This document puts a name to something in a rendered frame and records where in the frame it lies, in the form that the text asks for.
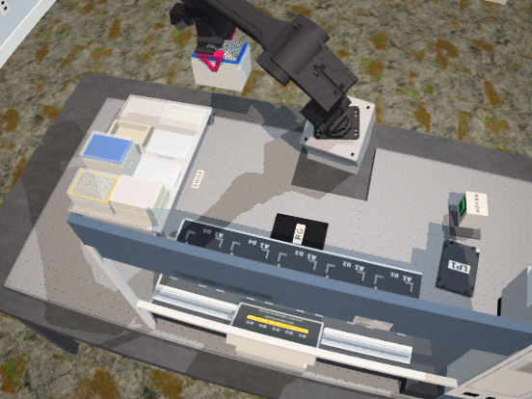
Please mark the white ready button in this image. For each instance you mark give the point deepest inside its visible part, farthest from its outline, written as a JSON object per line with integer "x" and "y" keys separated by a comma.
{"x": 472, "y": 211}

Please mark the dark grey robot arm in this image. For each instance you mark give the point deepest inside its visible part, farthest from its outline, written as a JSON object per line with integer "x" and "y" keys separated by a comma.
{"x": 286, "y": 60}

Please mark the black rectangular pad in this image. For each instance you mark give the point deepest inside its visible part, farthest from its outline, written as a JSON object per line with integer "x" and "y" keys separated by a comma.
{"x": 300, "y": 231}

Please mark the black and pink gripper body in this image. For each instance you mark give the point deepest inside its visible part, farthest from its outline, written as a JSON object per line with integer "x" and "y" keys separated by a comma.
{"x": 220, "y": 31}

